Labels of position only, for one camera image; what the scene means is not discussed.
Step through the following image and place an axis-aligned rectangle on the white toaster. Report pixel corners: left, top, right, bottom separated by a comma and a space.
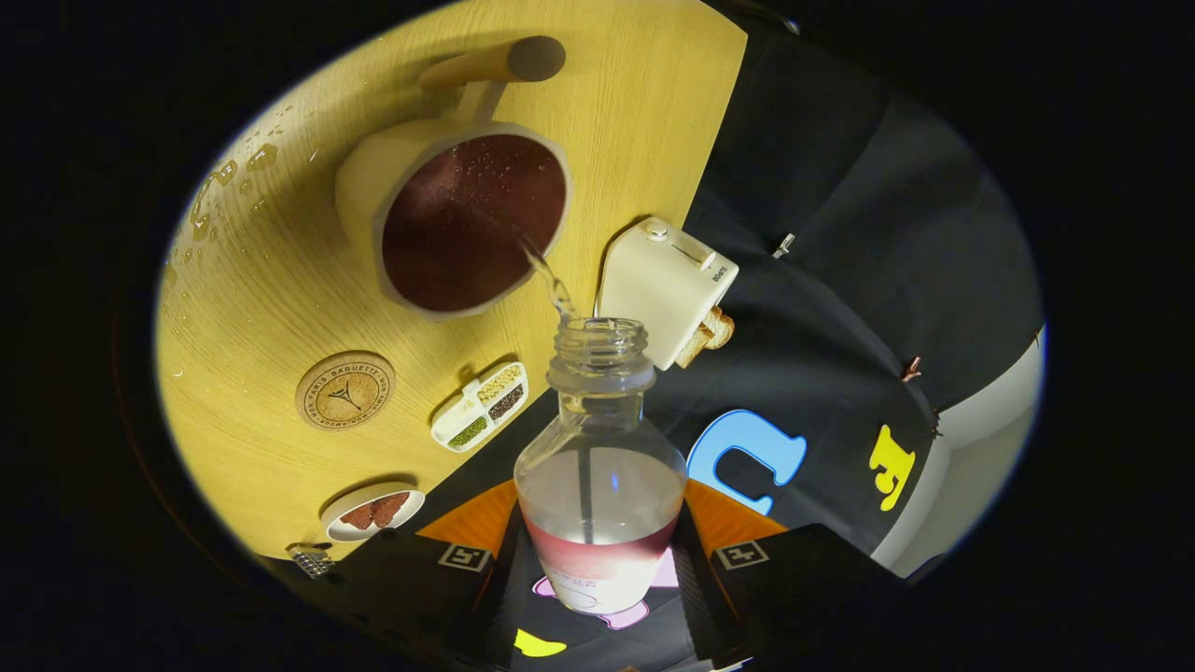
596, 217, 740, 371

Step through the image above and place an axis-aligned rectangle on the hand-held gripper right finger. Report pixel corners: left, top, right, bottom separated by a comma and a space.
674, 479, 907, 668

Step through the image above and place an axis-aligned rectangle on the round cork coaster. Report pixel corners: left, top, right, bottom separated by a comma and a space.
295, 351, 397, 431

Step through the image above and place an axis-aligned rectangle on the clear juice bottle pink label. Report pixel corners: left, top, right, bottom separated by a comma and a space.
514, 317, 689, 615

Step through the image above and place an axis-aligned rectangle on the wooden table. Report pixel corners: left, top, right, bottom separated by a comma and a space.
154, 0, 750, 561

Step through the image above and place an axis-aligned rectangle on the white divided seed tray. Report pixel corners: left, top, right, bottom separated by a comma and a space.
430, 361, 529, 454

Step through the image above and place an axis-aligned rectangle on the beige cup with wooden handle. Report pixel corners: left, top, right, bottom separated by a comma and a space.
334, 35, 572, 321

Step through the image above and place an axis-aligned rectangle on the white round plate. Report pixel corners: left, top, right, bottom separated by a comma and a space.
321, 482, 427, 543

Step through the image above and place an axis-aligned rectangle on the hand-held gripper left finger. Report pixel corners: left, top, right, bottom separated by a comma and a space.
280, 481, 529, 668

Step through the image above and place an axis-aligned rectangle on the metal wire holder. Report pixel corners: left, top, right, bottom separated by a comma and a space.
286, 541, 337, 580

